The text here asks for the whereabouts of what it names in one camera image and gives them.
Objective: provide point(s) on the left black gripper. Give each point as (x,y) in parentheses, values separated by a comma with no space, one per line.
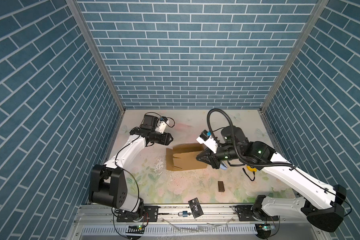
(165,139)

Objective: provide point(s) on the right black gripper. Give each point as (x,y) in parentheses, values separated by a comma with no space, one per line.
(208,154)

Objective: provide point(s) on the brown cardboard box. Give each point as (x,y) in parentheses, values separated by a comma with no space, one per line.
(183,157)

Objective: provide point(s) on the small dark brown block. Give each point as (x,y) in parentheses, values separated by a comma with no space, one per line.
(221,187)

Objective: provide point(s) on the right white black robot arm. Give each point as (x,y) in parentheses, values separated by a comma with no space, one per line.
(319,203)

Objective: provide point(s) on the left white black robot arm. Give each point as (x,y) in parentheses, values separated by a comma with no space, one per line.
(108,182)

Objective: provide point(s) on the yellow tape measure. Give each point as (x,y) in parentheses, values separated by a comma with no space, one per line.
(248,170)

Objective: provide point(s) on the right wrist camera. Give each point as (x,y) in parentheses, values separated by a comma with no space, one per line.
(206,139)

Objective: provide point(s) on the small blue connector on rail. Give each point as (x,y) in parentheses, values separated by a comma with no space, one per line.
(183,214)

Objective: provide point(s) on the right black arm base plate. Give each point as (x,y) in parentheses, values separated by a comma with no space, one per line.
(247,213)

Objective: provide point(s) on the white perforated cable duct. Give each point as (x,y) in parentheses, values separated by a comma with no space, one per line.
(168,230)

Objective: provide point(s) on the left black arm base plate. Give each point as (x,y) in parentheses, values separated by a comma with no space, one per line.
(147,213)

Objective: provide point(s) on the aluminium front rail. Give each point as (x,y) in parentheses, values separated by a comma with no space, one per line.
(213,213)

